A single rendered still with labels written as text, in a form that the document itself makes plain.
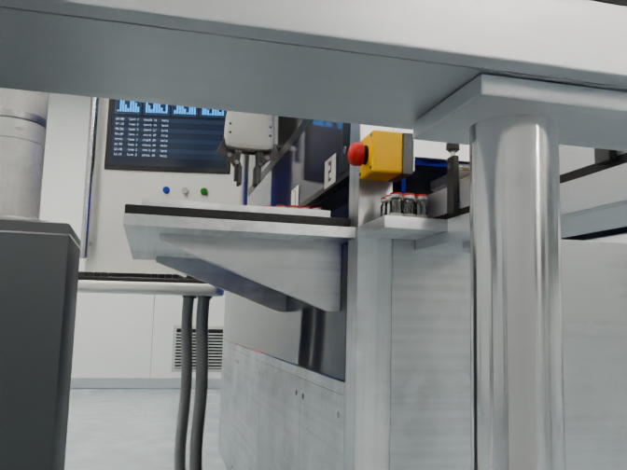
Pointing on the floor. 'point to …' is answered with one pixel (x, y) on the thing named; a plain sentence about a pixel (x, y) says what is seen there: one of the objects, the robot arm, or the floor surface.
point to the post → (368, 325)
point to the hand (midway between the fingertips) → (247, 176)
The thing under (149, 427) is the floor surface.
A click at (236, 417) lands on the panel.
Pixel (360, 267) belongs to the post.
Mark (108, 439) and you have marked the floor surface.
